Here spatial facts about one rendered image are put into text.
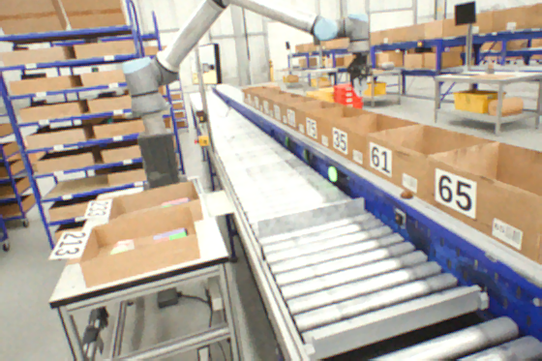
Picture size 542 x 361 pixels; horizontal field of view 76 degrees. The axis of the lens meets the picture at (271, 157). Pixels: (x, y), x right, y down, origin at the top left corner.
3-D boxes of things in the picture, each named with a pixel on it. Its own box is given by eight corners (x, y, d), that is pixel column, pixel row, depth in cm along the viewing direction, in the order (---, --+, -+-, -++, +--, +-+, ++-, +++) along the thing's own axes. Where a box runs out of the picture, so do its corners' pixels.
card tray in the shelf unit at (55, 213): (50, 221, 279) (46, 210, 276) (62, 206, 307) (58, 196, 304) (104, 210, 288) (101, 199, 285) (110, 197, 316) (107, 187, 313)
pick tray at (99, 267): (98, 248, 141) (92, 225, 138) (194, 225, 151) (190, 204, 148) (85, 289, 115) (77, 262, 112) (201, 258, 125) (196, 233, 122)
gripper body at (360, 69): (358, 78, 161) (357, 52, 158) (349, 78, 169) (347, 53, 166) (373, 76, 163) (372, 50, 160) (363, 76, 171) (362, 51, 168)
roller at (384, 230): (260, 265, 126) (258, 253, 124) (388, 233, 137) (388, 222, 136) (263, 273, 121) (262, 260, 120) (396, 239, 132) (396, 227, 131)
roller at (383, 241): (265, 275, 120) (263, 262, 118) (398, 241, 131) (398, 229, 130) (268, 284, 115) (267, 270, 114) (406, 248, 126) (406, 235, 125)
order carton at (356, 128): (330, 150, 193) (328, 120, 188) (377, 141, 199) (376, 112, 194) (366, 170, 156) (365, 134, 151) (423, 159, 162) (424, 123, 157)
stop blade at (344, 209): (259, 240, 139) (256, 220, 137) (363, 216, 149) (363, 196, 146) (259, 241, 139) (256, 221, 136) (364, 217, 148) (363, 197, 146)
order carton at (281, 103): (274, 119, 302) (272, 100, 298) (306, 114, 309) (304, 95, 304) (287, 127, 266) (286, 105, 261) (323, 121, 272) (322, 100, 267)
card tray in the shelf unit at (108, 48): (76, 59, 254) (73, 45, 251) (86, 60, 283) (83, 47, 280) (135, 53, 263) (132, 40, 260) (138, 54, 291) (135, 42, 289)
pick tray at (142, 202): (116, 216, 170) (111, 197, 167) (195, 197, 182) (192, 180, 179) (112, 242, 144) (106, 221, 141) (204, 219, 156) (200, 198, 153)
